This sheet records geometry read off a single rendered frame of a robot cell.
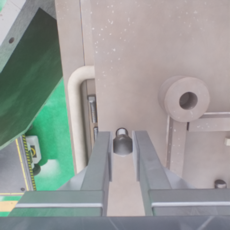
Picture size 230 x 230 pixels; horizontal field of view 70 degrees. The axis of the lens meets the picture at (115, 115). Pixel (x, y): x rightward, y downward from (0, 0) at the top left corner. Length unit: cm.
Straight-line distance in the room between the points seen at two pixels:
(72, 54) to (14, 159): 143
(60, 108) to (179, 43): 155
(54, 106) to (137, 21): 156
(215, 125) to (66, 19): 27
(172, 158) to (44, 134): 169
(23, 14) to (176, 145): 33
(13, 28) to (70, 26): 11
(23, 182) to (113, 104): 163
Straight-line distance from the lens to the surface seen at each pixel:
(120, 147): 15
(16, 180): 179
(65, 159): 188
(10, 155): 167
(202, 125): 18
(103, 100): 17
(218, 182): 24
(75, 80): 29
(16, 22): 37
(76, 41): 31
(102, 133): 15
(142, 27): 17
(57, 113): 170
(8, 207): 257
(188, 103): 17
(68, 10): 32
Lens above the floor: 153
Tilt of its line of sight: 74 degrees down
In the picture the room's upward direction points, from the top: 176 degrees counter-clockwise
